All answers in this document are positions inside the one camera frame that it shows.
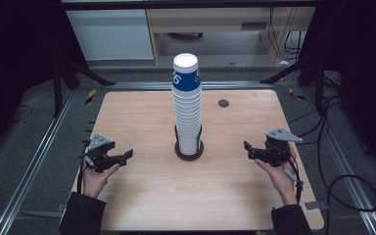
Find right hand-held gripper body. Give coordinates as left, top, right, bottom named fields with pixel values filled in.
left=262, top=127, right=304, bottom=168

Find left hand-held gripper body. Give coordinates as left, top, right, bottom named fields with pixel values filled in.
left=83, top=132, right=114, bottom=173

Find dark cup holder stand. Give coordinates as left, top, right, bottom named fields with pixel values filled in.
left=174, top=123, right=205, bottom=162

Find tall stack of paper cups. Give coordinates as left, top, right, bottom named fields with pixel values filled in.
left=171, top=52, right=203, bottom=156

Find person's left hand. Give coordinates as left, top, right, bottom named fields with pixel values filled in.
left=81, top=162, right=121, bottom=200

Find person's right hand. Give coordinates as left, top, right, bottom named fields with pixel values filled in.
left=254, top=146, right=301, bottom=207

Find yellow black tape strip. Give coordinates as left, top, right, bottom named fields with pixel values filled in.
left=84, top=88, right=97, bottom=106
left=288, top=87, right=306, bottom=102

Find black metal stand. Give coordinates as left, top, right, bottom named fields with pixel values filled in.
left=52, top=55, right=117, bottom=118
left=259, top=57, right=326, bottom=112

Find white cabinet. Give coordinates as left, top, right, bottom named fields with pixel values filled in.
left=66, top=9, right=155, bottom=62

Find left hand-held gripper black cable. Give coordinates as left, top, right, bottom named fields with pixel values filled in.
left=76, top=143, right=92, bottom=194

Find hand-held gripper black cable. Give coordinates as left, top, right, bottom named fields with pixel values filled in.
left=267, top=143, right=305, bottom=205
left=76, top=143, right=92, bottom=194

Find right hand-held gripper black cable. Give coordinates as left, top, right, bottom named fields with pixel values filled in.
left=267, top=143, right=305, bottom=205

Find bundle of black floor cables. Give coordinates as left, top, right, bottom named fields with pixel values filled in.
left=288, top=94, right=344, bottom=146

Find long metal floor rail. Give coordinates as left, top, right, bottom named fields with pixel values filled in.
left=0, top=89, right=77, bottom=235
left=303, top=91, right=376, bottom=235

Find short metal floor rail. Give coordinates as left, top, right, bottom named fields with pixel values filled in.
left=106, top=81, right=273, bottom=91

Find thin black floor cable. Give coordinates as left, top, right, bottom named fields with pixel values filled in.
left=11, top=105, right=33, bottom=124

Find hanging black desk cables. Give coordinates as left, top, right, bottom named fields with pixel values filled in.
left=267, top=7, right=307, bottom=62

